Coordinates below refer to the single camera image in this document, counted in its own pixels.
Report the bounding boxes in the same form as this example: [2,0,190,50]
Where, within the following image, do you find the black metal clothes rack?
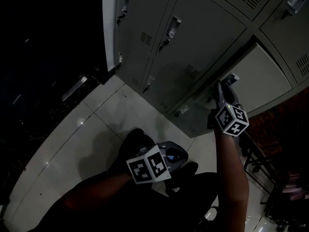
[240,129,290,205]

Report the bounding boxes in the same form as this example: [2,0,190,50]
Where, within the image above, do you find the grey metal locker cabinet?
[102,0,309,139]

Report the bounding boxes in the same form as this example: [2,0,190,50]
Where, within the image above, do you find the metal door handle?
[61,75,88,102]

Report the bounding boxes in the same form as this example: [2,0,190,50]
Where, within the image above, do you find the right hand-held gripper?
[207,81,250,137]

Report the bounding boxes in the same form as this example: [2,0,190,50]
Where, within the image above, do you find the person's black trousers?
[106,139,218,232]

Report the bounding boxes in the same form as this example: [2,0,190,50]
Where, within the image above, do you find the dark glass door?
[0,0,109,203]

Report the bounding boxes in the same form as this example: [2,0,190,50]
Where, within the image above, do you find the locker door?
[207,42,294,115]

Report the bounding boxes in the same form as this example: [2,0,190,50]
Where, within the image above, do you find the person's black shoe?
[180,162,199,176]
[120,129,156,151]

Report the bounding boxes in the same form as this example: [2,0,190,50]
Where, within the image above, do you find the person's right forearm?
[212,129,251,232]

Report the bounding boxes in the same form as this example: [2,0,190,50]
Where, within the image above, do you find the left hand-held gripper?
[126,141,189,185]

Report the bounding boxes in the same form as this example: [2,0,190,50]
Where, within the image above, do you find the row of hanging clothes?
[281,168,309,203]

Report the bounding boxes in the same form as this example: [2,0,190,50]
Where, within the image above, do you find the person's left forearm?
[60,172,136,212]

